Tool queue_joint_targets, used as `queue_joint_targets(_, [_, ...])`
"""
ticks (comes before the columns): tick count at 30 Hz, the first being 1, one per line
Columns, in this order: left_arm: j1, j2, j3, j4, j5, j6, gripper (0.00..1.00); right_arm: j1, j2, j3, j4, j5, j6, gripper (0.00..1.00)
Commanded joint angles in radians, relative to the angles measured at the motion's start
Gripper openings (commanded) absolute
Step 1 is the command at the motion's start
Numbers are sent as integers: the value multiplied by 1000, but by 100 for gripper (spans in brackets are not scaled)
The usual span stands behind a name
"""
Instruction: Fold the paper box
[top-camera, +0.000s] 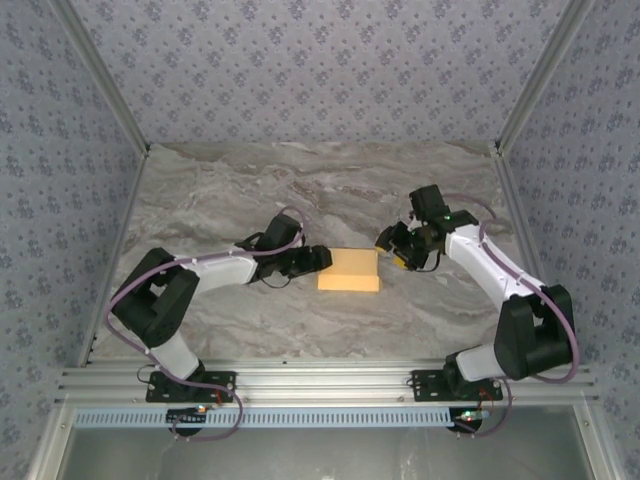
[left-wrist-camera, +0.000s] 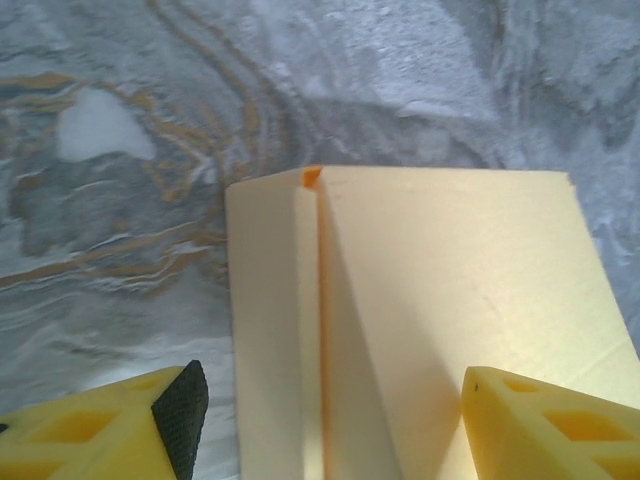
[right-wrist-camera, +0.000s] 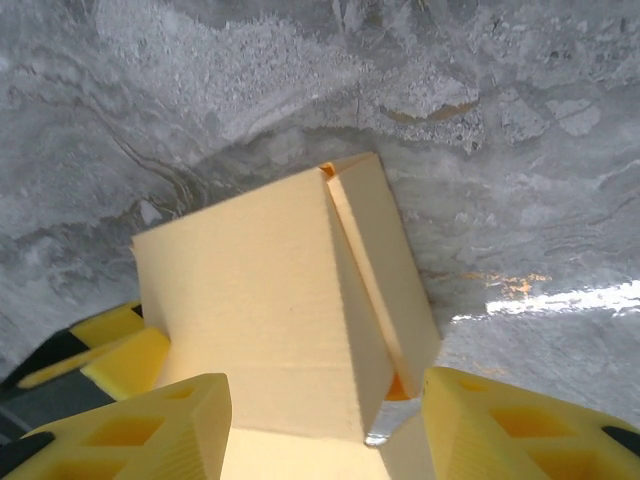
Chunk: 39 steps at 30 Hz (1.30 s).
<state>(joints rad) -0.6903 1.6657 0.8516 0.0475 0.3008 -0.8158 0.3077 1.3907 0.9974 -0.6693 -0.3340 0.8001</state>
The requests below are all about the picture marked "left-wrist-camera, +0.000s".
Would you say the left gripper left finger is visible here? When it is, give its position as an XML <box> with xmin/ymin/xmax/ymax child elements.
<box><xmin>0</xmin><ymin>359</ymin><xmax>210</xmax><ymax>480</ymax></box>

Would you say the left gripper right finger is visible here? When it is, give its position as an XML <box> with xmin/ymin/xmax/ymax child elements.
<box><xmin>459</xmin><ymin>365</ymin><xmax>640</xmax><ymax>480</ymax></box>

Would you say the yellow paper box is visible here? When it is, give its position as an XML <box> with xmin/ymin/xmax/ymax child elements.
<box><xmin>224</xmin><ymin>164</ymin><xmax>640</xmax><ymax>480</ymax></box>

